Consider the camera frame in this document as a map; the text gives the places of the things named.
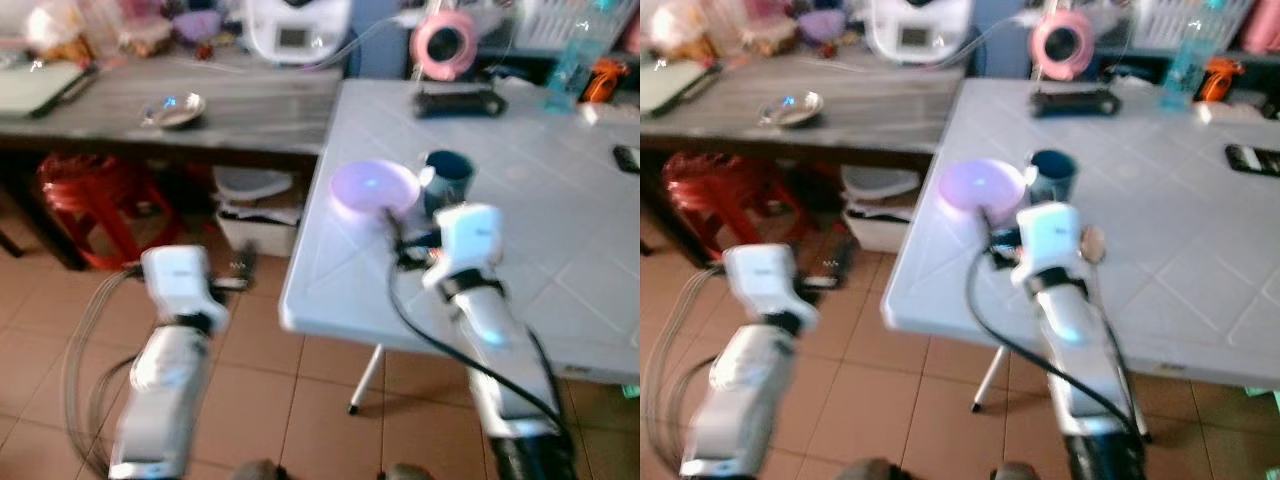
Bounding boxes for pale purple bowl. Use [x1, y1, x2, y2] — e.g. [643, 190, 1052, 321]
[330, 159, 422, 220]
[937, 157, 1029, 217]

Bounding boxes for white plastic container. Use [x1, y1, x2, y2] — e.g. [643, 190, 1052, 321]
[839, 164, 927, 254]
[211, 165, 307, 260]

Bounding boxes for dark blue cup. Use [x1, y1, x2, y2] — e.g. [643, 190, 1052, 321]
[1027, 149, 1080, 207]
[419, 150, 477, 217]

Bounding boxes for white folding table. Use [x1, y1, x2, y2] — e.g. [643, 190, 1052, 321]
[278, 78, 641, 416]
[882, 78, 1280, 414]

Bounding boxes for red plastic stool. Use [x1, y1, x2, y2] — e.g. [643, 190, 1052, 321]
[37, 152, 187, 272]
[660, 152, 803, 267]

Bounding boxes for flat black device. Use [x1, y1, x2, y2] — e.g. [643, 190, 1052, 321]
[414, 85, 509, 120]
[1031, 87, 1124, 120]

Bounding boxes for grey wooden table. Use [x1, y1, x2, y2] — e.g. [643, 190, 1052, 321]
[640, 52, 966, 269]
[0, 52, 347, 273]

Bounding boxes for small metal dish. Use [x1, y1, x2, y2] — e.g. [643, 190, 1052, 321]
[139, 92, 209, 131]
[756, 90, 827, 129]

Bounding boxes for white kitchen appliance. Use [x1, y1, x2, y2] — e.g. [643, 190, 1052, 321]
[867, 0, 977, 65]
[242, 0, 354, 67]

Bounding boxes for purple bag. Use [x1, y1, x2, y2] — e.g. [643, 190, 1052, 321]
[171, 9, 224, 44]
[796, 9, 850, 44]

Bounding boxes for pale green tray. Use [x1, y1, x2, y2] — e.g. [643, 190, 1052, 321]
[0, 60, 98, 120]
[640, 60, 717, 117]

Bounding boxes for clear blue water bottle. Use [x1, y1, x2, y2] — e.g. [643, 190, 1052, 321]
[543, 0, 617, 114]
[1159, 0, 1227, 112]

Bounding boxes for orange and black tool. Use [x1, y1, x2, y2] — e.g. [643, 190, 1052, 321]
[1200, 57, 1247, 103]
[580, 57, 632, 104]

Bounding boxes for white plastic basket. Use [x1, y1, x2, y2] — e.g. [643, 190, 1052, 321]
[514, 0, 641, 54]
[1129, 0, 1257, 54]

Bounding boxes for clear food bag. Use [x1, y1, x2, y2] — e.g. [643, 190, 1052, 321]
[24, 0, 93, 62]
[648, 0, 716, 59]

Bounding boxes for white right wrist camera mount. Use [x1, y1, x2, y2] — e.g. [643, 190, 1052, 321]
[1014, 201, 1085, 279]
[436, 203, 505, 279]

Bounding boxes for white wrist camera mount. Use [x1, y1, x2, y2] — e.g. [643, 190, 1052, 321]
[1014, 201, 1085, 279]
[140, 245, 230, 323]
[436, 203, 505, 279]
[722, 243, 819, 323]

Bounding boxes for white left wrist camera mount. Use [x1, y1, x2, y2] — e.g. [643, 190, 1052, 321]
[140, 245, 230, 323]
[722, 243, 819, 323]

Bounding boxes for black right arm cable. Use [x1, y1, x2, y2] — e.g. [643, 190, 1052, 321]
[384, 232, 573, 443]
[963, 232, 1151, 443]

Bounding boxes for grey left arm cables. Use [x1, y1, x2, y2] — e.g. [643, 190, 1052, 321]
[61, 264, 143, 473]
[643, 264, 729, 473]

